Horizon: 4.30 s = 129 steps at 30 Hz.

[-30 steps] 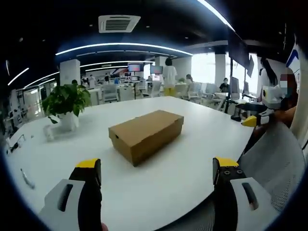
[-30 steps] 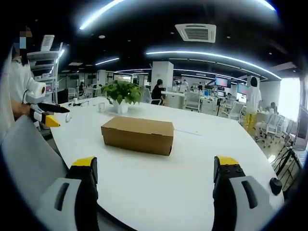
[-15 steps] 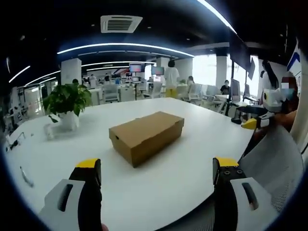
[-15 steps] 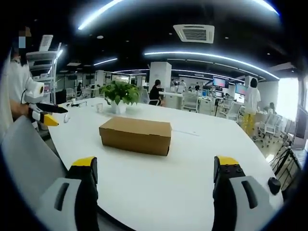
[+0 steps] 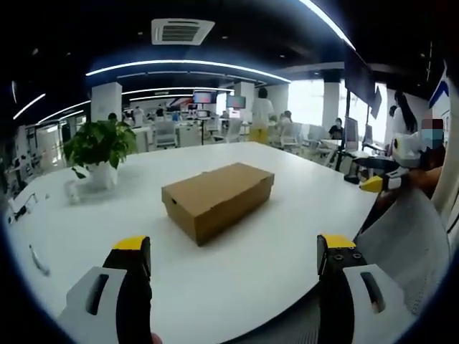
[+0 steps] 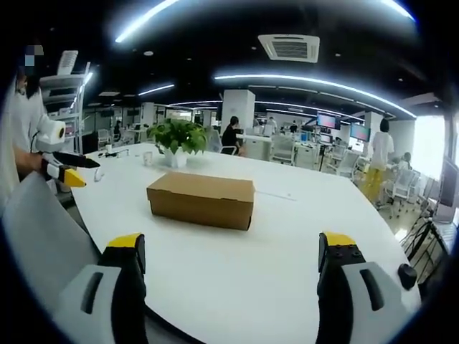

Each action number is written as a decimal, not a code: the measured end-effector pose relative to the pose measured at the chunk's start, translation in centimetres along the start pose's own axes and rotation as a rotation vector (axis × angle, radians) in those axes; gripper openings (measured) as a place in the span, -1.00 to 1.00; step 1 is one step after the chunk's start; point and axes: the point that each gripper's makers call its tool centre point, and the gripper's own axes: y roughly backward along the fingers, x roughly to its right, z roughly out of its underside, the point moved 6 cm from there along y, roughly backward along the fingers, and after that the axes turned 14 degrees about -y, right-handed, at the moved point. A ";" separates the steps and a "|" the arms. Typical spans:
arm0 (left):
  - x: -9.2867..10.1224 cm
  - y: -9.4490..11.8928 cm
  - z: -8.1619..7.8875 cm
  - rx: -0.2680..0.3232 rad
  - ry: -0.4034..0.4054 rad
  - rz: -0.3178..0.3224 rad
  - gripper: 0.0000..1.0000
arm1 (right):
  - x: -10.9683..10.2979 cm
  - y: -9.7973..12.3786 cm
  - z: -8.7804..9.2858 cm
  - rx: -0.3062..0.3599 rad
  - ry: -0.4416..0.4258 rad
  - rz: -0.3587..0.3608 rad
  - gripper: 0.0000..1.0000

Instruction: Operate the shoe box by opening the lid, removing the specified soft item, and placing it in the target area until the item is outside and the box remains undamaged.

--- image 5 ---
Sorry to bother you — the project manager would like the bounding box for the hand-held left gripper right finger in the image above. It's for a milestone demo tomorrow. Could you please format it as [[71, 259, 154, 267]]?
[[316, 234, 412, 344]]

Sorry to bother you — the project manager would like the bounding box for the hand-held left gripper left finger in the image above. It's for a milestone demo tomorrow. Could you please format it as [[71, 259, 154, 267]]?
[[57, 235, 153, 344]]

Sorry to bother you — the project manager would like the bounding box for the brown cardboard shoe box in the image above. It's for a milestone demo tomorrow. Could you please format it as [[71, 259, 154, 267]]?
[[161, 162, 276, 247]]

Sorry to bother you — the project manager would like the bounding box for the black hanging monitor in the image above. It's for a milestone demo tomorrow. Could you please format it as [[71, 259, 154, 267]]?
[[370, 85, 383, 120]]

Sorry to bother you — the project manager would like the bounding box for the black stand pole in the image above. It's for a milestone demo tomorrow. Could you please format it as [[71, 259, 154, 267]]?
[[343, 85, 356, 182]]

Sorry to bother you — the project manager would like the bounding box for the white pen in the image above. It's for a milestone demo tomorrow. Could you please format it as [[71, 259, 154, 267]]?
[[28, 244, 52, 277]]

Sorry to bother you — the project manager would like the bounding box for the green potted plant white pot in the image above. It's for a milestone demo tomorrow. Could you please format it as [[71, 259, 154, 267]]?
[[63, 120, 139, 190]]

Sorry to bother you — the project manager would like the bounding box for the long ceiling light strip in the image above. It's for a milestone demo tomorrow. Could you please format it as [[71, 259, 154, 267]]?
[[85, 59, 292, 84]]

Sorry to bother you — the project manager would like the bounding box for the ceiling air conditioner vent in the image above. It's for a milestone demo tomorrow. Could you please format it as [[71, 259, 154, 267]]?
[[151, 18, 216, 47]]

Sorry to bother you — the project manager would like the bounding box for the blue white wall sign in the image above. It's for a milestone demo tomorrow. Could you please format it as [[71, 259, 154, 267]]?
[[427, 67, 451, 109]]

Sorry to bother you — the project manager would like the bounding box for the black cable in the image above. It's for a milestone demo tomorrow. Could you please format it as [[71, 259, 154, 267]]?
[[13, 193, 39, 220]]

